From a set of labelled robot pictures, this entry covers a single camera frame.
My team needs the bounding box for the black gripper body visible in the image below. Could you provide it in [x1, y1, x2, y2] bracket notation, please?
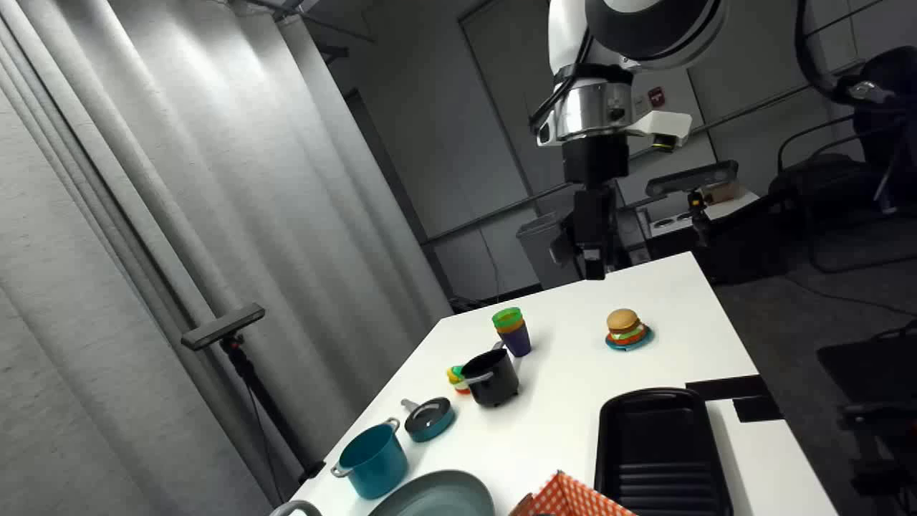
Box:
[558, 134, 634, 230]

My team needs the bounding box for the grey round plate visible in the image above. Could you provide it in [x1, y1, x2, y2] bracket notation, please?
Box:
[366, 466, 498, 516]

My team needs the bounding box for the toy burger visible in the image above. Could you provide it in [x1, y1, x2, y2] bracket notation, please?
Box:
[602, 307, 657, 352]

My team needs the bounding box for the background cabinet with clutter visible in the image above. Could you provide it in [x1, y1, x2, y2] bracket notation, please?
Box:
[634, 157, 769, 284]

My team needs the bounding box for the black toy pot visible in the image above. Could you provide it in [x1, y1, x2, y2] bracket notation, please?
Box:
[458, 347, 525, 409]

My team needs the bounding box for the small colourful toy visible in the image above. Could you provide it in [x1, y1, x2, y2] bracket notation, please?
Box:
[443, 363, 472, 398]

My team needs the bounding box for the black ribbed tray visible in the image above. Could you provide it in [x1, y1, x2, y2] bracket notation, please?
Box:
[592, 383, 736, 516]

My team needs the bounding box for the teal pot lid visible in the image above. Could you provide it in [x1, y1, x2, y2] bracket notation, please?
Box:
[397, 396, 458, 443]

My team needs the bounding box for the orange checkered box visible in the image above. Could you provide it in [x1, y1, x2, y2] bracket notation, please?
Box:
[511, 466, 640, 516]

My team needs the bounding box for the black office chair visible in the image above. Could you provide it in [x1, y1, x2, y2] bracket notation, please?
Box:
[770, 42, 917, 274]

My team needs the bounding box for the teal toy pot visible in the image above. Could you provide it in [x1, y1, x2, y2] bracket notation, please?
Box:
[330, 415, 413, 501]

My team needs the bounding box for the black cart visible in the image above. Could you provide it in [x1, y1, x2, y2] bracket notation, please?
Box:
[814, 323, 917, 516]

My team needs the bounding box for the black tripod stand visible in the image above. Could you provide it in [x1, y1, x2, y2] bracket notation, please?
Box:
[180, 300, 326, 482]

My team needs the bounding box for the grey curtain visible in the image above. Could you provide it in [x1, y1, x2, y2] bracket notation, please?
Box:
[0, 0, 452, 516]

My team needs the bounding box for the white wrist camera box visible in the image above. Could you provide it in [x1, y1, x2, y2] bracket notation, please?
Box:
[625, 108, 697, 152]

